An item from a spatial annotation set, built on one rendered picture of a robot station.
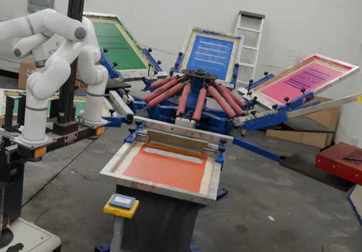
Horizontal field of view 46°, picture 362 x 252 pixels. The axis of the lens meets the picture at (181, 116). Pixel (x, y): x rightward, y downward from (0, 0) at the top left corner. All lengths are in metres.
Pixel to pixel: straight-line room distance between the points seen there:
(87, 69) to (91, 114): 0.26
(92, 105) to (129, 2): 4.60
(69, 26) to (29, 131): 0.51
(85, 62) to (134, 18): 4.62
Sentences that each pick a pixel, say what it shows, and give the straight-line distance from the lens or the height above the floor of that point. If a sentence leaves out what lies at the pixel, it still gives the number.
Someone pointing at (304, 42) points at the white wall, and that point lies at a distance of 6.69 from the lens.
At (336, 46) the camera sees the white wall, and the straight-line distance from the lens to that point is 6.77.
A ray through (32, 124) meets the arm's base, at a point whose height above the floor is 1.23.
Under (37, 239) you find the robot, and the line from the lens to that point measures 2.91.
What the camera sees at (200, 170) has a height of 0.96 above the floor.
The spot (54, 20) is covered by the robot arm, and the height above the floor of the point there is 1.70.
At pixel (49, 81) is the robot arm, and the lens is 1.90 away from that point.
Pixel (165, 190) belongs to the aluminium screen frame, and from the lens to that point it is 2.10.
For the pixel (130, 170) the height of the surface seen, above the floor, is 0.96.
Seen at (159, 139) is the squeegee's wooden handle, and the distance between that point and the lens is 2.64.
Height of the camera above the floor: 1.92
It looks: 16 degrees down
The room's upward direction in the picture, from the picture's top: 11 degrees clockwise
